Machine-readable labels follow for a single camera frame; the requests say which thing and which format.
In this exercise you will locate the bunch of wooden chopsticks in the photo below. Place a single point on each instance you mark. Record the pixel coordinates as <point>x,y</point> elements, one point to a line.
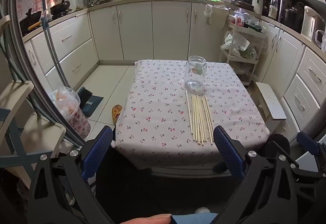
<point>200,132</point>

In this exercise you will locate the clear glass jar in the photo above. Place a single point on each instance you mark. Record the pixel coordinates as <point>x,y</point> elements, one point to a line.
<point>194,73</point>

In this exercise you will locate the person's left hand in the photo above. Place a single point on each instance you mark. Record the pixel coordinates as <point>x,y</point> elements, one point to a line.
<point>150,219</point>

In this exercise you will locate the white electric thermos pot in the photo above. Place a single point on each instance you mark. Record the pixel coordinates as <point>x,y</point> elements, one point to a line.
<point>310,22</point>

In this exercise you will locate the beige wooden chair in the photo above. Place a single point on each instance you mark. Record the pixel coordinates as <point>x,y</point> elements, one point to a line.
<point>15,91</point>

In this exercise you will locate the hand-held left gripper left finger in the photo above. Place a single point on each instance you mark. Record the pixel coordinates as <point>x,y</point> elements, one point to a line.
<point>96,147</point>

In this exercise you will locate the yellow slipper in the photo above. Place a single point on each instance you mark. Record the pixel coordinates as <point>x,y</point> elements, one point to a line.
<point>117,113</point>

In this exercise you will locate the white step stool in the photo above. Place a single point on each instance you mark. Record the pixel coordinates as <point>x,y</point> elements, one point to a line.
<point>271,104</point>

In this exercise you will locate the pink floral trash bin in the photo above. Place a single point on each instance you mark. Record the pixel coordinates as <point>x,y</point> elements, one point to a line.
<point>79,122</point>

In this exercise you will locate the cream kitchen base cabinets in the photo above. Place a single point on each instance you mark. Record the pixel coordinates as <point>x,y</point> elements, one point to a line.
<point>137,30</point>

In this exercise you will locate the white tiered trolley cart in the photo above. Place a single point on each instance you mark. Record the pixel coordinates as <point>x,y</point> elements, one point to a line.
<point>244,31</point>

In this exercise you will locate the clear plastic bottle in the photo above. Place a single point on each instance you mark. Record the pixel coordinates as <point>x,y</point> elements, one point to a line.
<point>273,10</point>

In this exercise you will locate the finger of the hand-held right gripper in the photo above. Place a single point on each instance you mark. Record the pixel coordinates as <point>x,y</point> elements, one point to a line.
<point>307,141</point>
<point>277,145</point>

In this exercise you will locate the black wok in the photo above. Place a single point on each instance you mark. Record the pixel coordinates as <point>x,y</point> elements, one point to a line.
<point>30,20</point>
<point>59,7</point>

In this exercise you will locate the white hanging waste bin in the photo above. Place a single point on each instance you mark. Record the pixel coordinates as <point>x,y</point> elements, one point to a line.
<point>215,16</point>

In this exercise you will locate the white plastic bag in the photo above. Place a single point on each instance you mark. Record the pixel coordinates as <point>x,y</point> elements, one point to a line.
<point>234,44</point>

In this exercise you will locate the cherry print tablecloth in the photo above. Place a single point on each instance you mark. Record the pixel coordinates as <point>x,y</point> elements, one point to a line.
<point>152,112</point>

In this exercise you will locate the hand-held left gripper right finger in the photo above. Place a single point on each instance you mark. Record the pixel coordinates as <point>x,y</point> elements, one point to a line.
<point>229,152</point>

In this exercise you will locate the white plastic jug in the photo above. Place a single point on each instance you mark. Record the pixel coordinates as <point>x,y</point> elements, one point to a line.
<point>257,5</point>

